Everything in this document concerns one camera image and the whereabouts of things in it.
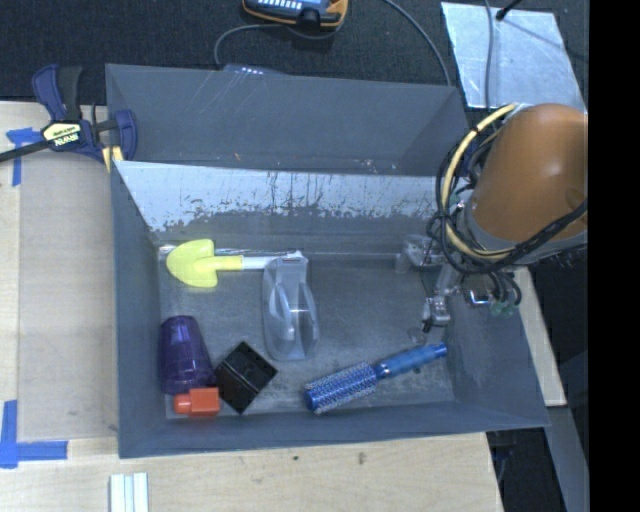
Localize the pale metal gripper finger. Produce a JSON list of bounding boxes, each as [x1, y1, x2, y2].
[[396, 234, 443, 274], [408, 296, 452, 346]]

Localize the grey metal bin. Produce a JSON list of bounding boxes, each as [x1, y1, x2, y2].
[[103, 63, 552, 459]]

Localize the blue round hairbrush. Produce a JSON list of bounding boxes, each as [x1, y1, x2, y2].
[[303, 342, 448, 416]]

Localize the clear plastic container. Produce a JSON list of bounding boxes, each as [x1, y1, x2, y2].
[[260, 256, 321, 363]]

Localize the black square box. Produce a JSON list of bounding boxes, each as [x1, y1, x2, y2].
[[213, 341, 279, 416]]

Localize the yellow toy shovel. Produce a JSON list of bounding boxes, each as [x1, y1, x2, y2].
[[165, 238, 306, 289]]

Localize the orange plastic block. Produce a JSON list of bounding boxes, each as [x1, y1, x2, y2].
[[172, 386, 222, 418]]

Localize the purple plastic cup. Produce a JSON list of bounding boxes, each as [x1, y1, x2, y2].
[[157, 314, 217, 396]]

